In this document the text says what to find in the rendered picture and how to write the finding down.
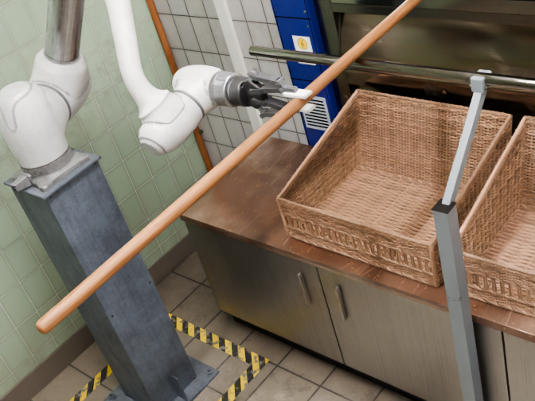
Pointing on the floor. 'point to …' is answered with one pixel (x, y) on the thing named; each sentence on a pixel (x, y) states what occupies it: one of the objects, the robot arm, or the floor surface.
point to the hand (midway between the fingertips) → (299, 100)
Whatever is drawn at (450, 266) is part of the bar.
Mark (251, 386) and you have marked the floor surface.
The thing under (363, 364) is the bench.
